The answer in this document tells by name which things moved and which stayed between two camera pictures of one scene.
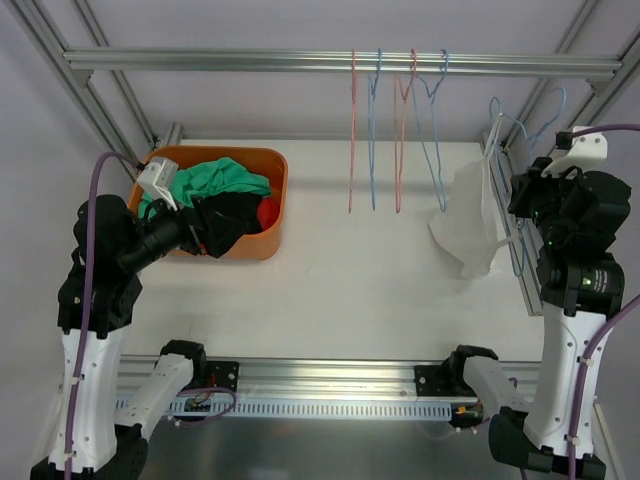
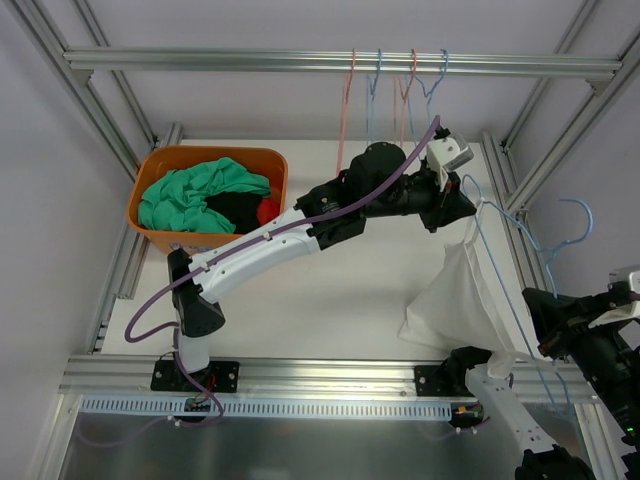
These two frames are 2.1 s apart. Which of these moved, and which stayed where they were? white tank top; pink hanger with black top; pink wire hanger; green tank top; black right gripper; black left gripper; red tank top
Moved: pink wire hanger; black right gripper; black left gripper; white tank top
Stayed: red tank top; pink hanger with black top; green tank top
